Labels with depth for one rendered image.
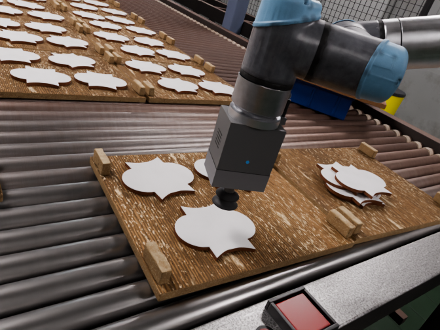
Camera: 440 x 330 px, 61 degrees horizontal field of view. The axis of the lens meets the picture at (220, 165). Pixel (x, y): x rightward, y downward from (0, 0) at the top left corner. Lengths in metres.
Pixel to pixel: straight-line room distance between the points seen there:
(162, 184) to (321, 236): 0.31
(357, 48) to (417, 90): 4.52
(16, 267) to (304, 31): 0.47
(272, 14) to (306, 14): 0.04
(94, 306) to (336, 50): 0.43
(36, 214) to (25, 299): 0.16
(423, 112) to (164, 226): 4.49
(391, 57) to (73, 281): 0.49
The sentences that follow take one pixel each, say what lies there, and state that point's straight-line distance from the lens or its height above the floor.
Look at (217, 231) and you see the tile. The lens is 0.62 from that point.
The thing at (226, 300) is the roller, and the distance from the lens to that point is 0.56.
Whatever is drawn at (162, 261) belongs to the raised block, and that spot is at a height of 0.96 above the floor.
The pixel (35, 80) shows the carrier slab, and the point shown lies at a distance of 1.07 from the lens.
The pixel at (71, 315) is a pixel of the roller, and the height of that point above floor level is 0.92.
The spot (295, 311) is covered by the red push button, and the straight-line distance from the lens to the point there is 0.58.
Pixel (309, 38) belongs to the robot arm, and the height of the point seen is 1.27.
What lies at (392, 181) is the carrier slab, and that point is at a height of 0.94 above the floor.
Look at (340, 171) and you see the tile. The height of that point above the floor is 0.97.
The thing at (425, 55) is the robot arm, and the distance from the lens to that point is 0.63.
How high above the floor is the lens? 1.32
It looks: 27 degrees down
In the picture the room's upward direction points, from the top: 17 degrees clockwise
